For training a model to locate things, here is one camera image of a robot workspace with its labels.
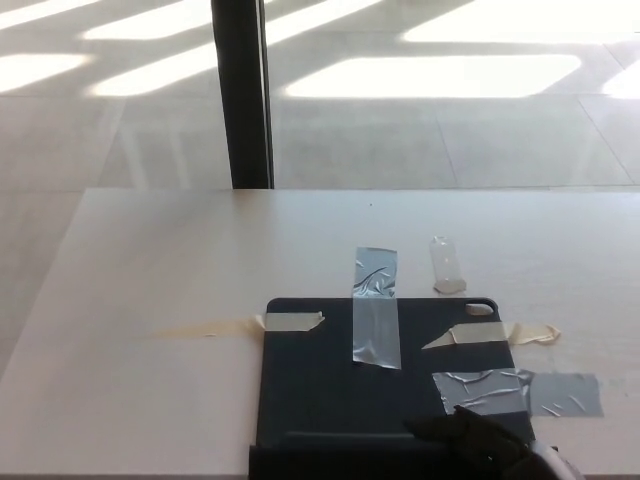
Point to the crumpled beige masking tape strip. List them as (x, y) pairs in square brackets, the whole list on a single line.
[(500, 331)]

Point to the vertical grey duct tape strip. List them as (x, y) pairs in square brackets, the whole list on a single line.
[(376, 310)]

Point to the black folding tablet cover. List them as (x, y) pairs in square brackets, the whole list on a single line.
[(310, 385)]

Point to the long beige masking tape strip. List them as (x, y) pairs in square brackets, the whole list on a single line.
[(287, 322)]

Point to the black window frame post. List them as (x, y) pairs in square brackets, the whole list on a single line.
[(241, 95)]

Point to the clear plastic vial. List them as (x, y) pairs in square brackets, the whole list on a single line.
[(445, 267)]

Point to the horizontal grey duct tape strip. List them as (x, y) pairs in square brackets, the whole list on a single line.
[(520, 390)]

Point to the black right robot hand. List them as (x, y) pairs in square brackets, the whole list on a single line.
[(475, 437)]

